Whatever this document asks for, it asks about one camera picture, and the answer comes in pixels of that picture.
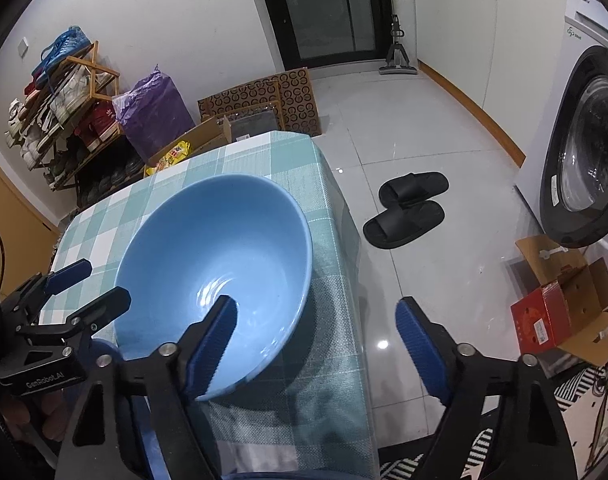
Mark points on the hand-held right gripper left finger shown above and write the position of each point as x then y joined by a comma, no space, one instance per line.
214,350

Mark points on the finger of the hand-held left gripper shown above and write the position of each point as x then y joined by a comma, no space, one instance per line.
101,305
69,272

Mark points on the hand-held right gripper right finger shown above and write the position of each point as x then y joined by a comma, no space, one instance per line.
421,355

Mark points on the blue bowl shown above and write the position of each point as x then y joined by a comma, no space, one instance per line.
141,440
209,240

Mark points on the person's left hand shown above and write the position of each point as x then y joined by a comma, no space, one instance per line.
49,417

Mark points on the teal white checked tablecloth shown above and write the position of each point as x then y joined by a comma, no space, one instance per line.
334,310

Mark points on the black slipper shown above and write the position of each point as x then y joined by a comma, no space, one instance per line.
414,187
404,225

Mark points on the wooden shoe rack with shoes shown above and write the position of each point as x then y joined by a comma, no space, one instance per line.
101,120

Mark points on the yellow snack packet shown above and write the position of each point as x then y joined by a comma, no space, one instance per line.
171,155

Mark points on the black white striped rug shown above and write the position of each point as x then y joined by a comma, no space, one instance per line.
579,390

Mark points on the purple plastic bag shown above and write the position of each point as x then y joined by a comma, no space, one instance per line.
154,115

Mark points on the open brown cardboard box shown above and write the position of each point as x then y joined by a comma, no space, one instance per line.
204,135

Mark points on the dark foil bag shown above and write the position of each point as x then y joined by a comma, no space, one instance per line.
254,122

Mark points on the white washing machine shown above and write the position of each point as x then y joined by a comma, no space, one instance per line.
584,160

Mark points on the patterned cardboard box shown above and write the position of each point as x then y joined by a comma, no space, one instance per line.
299,100

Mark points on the grey floor mop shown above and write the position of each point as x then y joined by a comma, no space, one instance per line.
398,57

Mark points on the white kitchen cabinets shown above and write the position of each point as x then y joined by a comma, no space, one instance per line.
459,35

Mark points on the dark glass door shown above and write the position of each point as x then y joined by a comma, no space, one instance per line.
324,10

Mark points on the white light switch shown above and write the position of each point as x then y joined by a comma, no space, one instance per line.
23,46

